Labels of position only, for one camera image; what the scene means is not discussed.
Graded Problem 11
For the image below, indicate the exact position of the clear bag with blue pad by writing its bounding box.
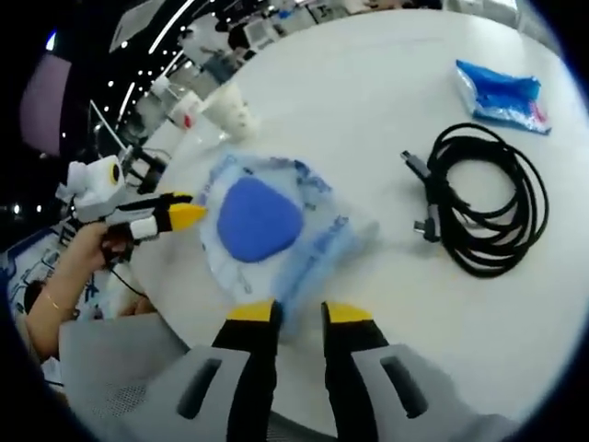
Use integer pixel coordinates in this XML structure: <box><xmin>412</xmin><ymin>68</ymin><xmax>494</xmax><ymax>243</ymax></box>
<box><xmin>197</xmin><ymin>149</ymin><xmax>381</xmax><ymax>343</ymax></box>

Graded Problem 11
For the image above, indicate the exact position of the white paper cup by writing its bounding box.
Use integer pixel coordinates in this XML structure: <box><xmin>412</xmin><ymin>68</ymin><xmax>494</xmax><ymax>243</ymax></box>
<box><xmin>206</xmin><ymin>85</ymin><xmax>261</xmax><ymax>142</ymax></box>

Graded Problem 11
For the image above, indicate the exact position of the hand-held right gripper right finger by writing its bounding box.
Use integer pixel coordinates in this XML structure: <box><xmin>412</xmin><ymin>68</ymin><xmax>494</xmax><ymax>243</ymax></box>
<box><xmin>320</xmin><ymin>301</ymin><xmax>522</xmax><ymax>442</ymax></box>

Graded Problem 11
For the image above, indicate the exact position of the grey chair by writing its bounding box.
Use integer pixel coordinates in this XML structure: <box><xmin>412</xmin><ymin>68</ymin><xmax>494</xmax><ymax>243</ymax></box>
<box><xmin>58</xmin><ymin>311</ymin><xmax>191</xmax><ymax>442</ymax></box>

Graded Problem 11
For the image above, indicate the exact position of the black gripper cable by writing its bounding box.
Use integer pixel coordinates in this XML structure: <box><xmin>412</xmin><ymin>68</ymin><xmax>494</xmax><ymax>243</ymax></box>
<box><xmin>107</xmin><ymin>263</ymin><xmax>154</xmax><ymax>298</ymax></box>

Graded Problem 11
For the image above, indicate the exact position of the person's left hand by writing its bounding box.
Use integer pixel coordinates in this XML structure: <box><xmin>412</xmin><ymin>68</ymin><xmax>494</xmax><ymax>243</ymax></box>
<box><xmin>67</xmin><ymin>223</ymin><xmax>135</xmax><ymax>273</ymax></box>

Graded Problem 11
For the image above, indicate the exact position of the blue white poster board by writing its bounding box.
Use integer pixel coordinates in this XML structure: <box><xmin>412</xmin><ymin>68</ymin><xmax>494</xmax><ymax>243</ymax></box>
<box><xmin>0</xmin><ymin>225</ymin><xmax>65</xmax><ymax>320</ymax></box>

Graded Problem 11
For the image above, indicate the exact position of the purple hanging screen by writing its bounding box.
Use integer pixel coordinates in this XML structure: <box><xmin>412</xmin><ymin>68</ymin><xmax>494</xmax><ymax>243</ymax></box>
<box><xmin>19</xmin><ymin>52</ymin><xmax>75</xmax><ymax>158</ymax></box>

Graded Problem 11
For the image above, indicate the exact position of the blue plastic packet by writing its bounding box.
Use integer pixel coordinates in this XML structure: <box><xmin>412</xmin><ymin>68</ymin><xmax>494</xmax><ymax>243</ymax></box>
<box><xmin>454</xmin><ymin>58</ymin><xmax>554</xmax><ymax>137</ymax></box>

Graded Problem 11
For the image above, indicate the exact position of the small clear packet pink label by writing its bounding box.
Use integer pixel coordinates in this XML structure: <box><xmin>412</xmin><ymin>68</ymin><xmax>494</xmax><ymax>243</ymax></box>
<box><xmin>166</xmin><ymin>89</ymin><xmax>209</xmax><ymax>133</ymax></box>

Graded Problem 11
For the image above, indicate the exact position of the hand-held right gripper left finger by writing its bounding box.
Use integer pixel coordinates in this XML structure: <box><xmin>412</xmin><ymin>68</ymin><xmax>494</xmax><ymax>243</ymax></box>
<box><xmin>156</xmin><ymin>297</ymin><xmax>283</xmax><ymax>442</ymax></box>

